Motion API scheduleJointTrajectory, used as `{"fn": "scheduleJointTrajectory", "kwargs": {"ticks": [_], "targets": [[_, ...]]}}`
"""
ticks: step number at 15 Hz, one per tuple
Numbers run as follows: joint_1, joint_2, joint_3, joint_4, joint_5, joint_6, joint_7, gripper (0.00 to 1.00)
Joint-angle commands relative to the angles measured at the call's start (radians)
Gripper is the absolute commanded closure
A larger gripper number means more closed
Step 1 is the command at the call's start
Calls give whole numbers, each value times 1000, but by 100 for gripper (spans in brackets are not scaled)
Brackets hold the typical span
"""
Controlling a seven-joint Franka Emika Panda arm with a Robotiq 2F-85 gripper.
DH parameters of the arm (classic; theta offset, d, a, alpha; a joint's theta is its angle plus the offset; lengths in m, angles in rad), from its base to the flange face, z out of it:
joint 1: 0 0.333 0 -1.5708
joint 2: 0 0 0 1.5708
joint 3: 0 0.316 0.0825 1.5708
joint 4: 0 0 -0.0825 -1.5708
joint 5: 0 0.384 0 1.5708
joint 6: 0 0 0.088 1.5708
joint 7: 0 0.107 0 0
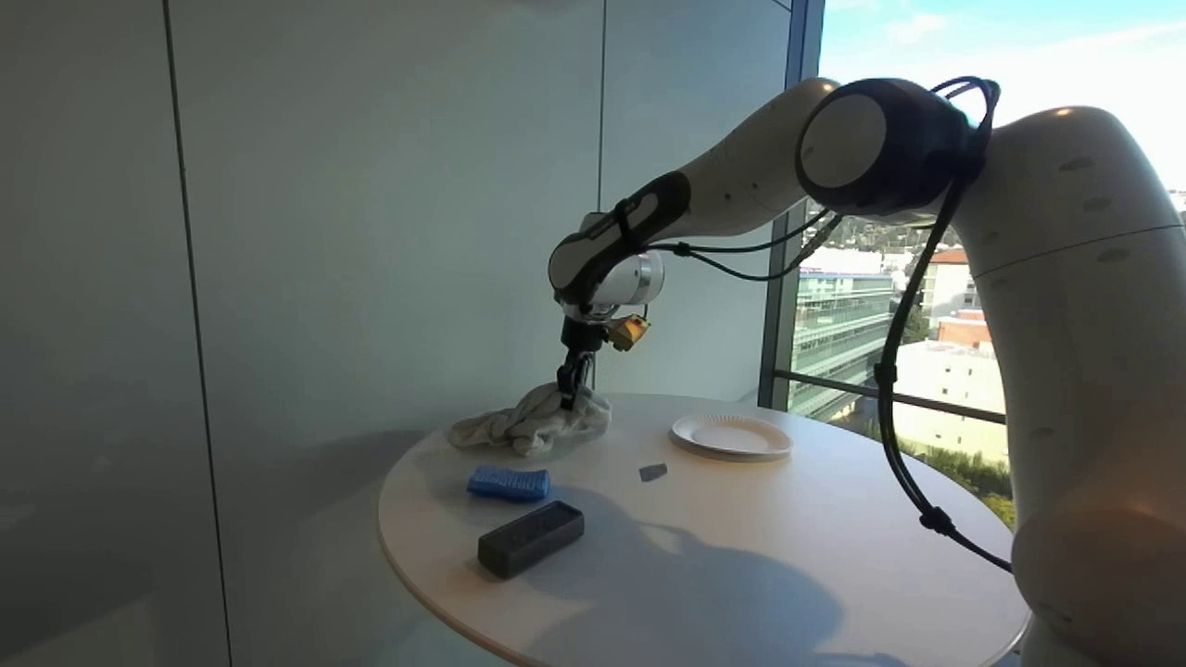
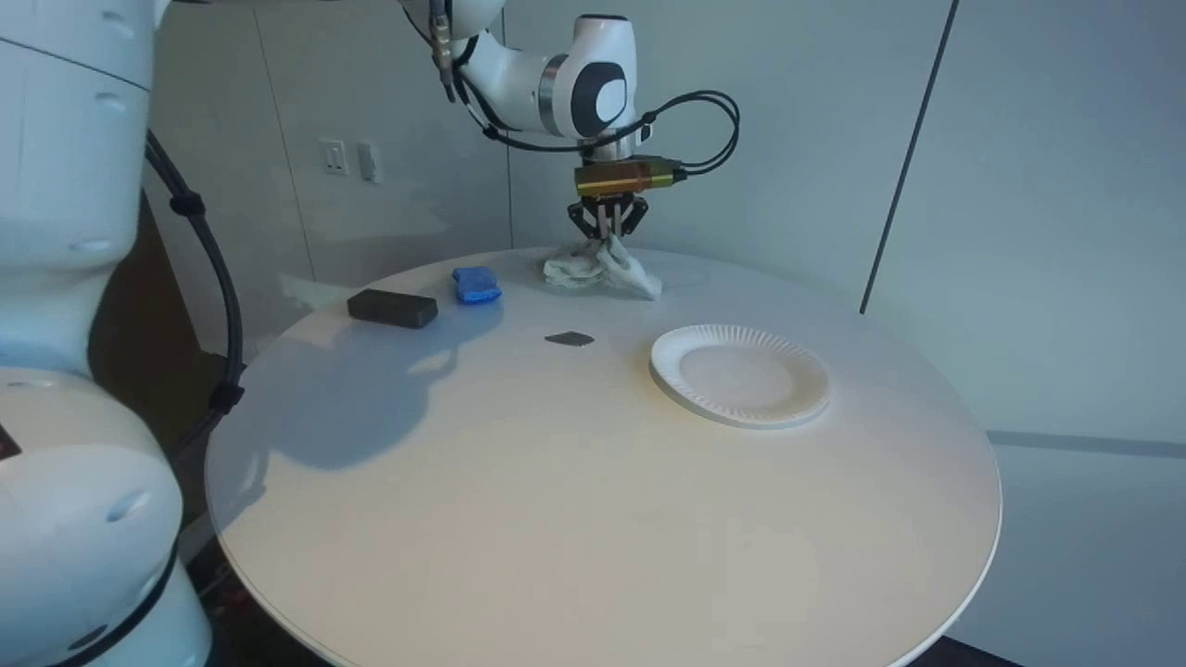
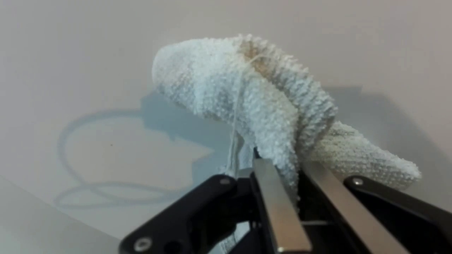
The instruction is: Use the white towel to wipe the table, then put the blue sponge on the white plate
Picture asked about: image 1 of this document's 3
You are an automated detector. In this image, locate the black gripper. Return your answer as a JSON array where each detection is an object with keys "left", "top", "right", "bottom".
[{"left": 554, "top": 315, "right": 606, "bottom": 419}]

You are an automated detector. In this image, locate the white towel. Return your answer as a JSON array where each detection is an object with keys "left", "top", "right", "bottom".
[{"left": 443, "top": 381, "right": 614, "bottom": 461}]

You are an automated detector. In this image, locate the blue sponge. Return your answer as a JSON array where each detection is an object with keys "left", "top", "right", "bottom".
[{"left": 462, "top": 461, "right": 551, "bottom": 508}]

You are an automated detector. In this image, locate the white paper plate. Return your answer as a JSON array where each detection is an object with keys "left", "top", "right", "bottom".
[{"left": 668, "top": 411, "right": 795, "bottom": 462}]

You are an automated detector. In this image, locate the black rectangular block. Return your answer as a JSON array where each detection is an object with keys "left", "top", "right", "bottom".
[{"left": 474, "top": 495, "right": 589, "bottom": 583}]

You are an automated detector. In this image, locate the glass office building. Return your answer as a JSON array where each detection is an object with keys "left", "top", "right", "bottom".
[{"left": 788, "top": 271, "right": 899, "bottom": 429}]

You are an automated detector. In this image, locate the black window railing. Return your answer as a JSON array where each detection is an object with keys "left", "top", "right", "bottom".
[{"left": 773, "top": 367, "right": 1013, "bottom": 426}]

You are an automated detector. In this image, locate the white flat roofed building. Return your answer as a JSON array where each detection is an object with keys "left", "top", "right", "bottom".
[{"left": 888, "top": 336, "right": 1013, "bottom": 471}]

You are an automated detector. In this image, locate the orange roofed white building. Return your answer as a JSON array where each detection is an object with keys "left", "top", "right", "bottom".
[{"left": 920, "top": 242, "right": 981, "bottom": 315}]

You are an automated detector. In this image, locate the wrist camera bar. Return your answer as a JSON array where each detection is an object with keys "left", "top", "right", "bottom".
[{"left": 604, "top": 310, "right": 652, "bottom": 355}]

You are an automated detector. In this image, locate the dark window frame post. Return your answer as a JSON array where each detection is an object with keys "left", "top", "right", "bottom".
[{"left": 757, "top": 0, "right": 829, "bottom": 411}]

